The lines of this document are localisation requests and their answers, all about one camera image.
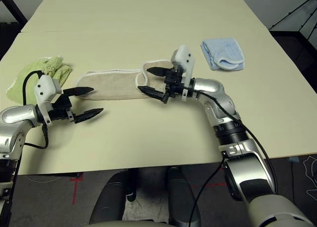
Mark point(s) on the pale robot torso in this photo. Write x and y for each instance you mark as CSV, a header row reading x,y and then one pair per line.
x,y
123,224

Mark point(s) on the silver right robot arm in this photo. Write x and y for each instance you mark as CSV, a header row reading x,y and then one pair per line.
x,y
210,85

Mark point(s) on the dark grey robot leg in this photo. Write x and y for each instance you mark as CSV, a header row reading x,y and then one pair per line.
x,y
183,199
109,199

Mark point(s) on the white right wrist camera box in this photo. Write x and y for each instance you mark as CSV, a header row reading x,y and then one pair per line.
x,y
183,57

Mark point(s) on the folded light blue towel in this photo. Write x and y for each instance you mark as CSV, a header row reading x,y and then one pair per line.
x,y
223,48

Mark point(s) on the beige towel with white trim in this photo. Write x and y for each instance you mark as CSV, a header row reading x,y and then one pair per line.
x,y
111,85

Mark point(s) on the black tripod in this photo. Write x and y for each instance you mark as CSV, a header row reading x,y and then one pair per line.
x,y
289,14

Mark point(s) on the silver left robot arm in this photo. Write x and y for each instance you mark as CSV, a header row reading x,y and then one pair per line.
x,y
15,115

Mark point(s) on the dark grey robot right leg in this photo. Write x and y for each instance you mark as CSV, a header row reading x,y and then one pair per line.
x,y
183,199

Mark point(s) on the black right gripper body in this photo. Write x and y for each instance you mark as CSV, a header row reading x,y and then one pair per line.
x,y
175,84

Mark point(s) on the crumpled light green towel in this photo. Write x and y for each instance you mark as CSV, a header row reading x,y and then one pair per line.
x,y
17,88

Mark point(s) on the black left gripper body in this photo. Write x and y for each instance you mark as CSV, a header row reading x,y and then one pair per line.
x,y
62,110

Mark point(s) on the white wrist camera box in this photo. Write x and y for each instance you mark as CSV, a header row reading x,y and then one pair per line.
x,y
45,88
183,57

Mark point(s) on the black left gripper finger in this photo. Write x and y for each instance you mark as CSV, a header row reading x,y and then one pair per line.
x,y
88,116
78,91

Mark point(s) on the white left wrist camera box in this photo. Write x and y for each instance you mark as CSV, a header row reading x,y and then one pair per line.
x,y
45,88

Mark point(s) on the dark grey robot left leg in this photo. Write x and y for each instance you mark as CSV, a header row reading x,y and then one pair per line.
x,y
109,199

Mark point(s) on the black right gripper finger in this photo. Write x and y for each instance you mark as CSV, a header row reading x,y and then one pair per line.
x,y
159,72
153,92

